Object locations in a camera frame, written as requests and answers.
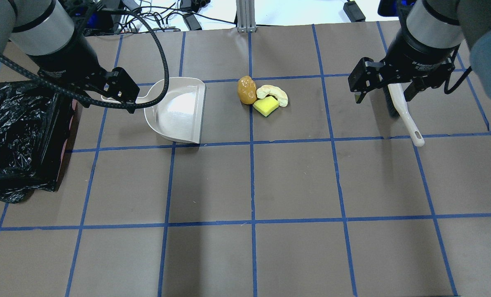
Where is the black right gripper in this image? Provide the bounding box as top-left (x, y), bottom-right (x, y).
top-left (348, 57), bottom-right (455, 104)

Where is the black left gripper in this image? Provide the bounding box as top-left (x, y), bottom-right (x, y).
top-left (39, 66), bottom-right (140, 113)

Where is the beige hand brush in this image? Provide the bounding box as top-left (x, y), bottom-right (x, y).
top-left (387, 83), bottom-right (425, 147)

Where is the beige plastic dustpan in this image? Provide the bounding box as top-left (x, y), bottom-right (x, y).
top-left (105, 77), bottom-right (206, 146)

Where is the yellow green sponge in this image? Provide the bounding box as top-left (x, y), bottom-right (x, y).
top-left (253, 96), bottom-right (280, 117)

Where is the cream curved toy pastry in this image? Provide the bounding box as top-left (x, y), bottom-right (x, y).
top-left (256, 85), bottom-right (289, 107)

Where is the brown toy potato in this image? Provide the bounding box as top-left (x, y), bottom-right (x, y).
top-left (237, 76), bottom-right (257, 105)

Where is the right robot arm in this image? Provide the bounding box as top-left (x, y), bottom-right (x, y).
top-left (348, 0), bottom-right (491, 103)

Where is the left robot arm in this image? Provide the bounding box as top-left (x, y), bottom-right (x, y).
top-left (0, 0), bottom-right (139, 113)

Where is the bin with black bag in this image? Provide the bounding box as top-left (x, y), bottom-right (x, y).
top-left (0, 81), bottom-right (76, 204)

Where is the black power adapter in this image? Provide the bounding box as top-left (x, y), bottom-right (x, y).
top-left (343, 0), bottom-right (366, 23)

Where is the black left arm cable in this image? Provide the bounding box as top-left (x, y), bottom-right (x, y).
top-left (0, 8), bottom-right (170, 110)

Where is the aluminium frame post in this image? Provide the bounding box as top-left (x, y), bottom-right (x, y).
top-left (236, 0), bottom-right (257, 33)

